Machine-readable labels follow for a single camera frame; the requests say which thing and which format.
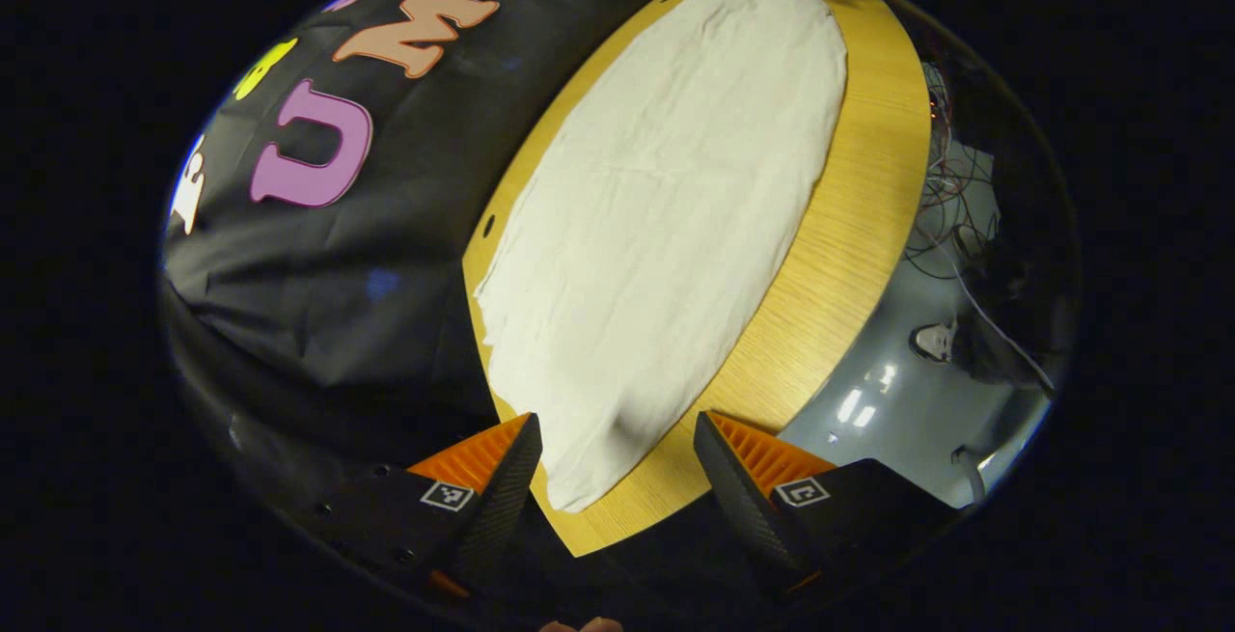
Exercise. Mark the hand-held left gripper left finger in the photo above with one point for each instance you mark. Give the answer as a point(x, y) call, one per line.
point(502, 507)

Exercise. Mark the white jeans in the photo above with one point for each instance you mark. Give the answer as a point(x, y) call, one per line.
point(656, 227)

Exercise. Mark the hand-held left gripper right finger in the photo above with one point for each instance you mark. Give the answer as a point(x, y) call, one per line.
point(738, 507)

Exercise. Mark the white power adapter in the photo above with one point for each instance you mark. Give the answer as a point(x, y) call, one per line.
point(934, 340)

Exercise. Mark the black backdrop cloth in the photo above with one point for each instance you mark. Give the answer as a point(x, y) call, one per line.
point(386, 227)

